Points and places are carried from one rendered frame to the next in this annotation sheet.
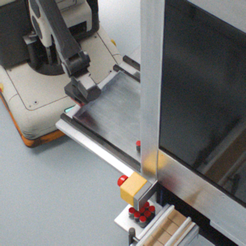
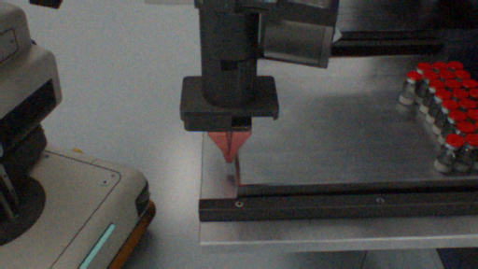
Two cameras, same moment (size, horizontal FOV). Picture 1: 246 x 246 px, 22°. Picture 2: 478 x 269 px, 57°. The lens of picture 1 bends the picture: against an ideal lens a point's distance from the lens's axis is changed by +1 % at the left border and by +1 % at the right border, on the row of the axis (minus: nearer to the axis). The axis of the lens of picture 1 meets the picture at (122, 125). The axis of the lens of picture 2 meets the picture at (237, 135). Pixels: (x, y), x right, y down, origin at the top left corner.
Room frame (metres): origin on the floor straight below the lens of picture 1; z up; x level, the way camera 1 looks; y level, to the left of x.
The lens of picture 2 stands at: (1.02, 0.40, 1.27)
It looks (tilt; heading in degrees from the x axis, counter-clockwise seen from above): 41 degrees down; 316
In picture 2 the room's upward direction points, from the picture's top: straight up
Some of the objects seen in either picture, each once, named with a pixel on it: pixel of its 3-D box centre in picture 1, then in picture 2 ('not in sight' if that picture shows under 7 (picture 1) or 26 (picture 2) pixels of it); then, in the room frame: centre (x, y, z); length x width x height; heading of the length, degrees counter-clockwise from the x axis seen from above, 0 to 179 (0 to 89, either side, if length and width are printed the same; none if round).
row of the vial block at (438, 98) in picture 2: not in sight; (442, 112); (1.16, -0.12, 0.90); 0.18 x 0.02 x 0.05; 138
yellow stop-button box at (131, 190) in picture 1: (135, 190); not in sight; (0.91, -0.03, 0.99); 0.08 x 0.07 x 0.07; 48
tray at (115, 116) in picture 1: (133, 119); (358, 119); (1.24, -0.04, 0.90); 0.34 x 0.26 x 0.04; 48
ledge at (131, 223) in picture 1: (143, 220); not in sight; (0.87, -0.05, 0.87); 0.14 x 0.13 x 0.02; 48
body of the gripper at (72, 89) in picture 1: (80, 86); (229, 77); (1.30, 0.14, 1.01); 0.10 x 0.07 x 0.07; 47
